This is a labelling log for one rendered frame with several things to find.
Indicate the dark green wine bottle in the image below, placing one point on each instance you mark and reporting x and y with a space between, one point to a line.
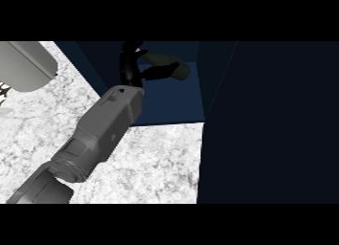
169 63

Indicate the grey rounded appliance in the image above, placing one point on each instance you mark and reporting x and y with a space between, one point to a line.
19 63

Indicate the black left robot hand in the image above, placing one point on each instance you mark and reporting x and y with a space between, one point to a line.
129 68

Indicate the dark blue cabinet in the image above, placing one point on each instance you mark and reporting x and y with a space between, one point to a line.
172 95

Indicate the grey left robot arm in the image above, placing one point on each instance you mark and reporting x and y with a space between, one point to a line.
103 127

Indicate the dark blue cabinet door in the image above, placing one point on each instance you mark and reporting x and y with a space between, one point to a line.
275 124

